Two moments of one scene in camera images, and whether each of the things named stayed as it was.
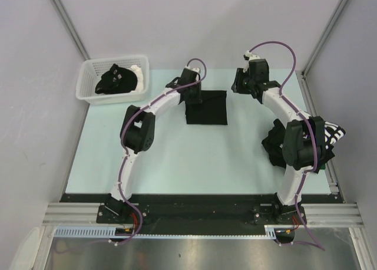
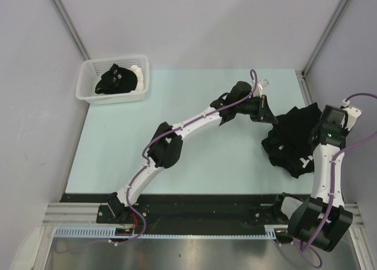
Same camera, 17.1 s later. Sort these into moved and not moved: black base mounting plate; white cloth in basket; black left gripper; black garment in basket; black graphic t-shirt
Moved: black left gripper; black graphic t-shirt
Not moved: black base mounting plate; white cloth in basket; black garment in basket
